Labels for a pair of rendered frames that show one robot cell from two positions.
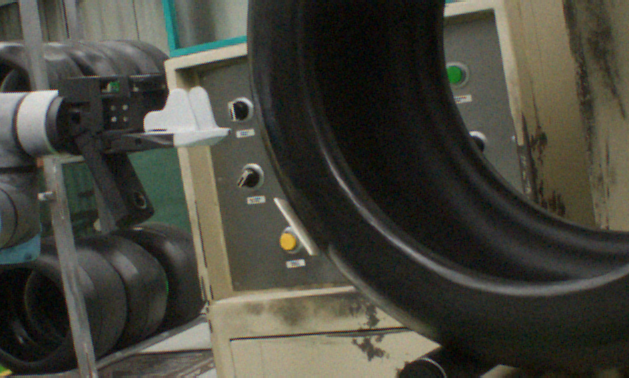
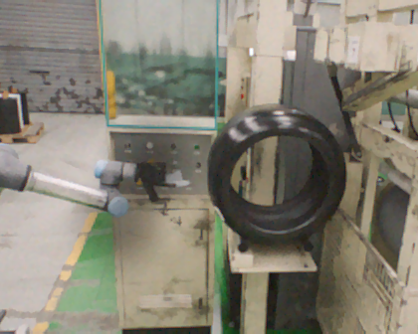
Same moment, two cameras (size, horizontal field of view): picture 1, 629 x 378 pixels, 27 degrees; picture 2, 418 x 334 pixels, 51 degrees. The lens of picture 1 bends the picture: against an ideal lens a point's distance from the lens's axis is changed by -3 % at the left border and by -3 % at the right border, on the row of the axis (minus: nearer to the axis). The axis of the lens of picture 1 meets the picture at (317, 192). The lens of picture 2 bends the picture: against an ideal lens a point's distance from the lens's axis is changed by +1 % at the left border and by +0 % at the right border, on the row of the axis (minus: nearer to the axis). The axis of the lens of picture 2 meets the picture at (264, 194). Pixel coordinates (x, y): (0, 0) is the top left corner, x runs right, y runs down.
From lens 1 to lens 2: 1.06 m
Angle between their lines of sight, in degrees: 41
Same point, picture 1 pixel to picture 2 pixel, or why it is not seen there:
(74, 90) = (142, 166)
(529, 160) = not seen: hidden behind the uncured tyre
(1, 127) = (116, 173)
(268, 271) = (129, 189)
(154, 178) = not seen: outside the picture
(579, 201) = not seen: hidden behind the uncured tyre
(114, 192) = (152, 194)
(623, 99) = (261, 173)
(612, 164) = (255, 187)
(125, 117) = (160, 177)
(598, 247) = (258, 209)
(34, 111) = (129, 171)
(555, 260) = (248, 211)
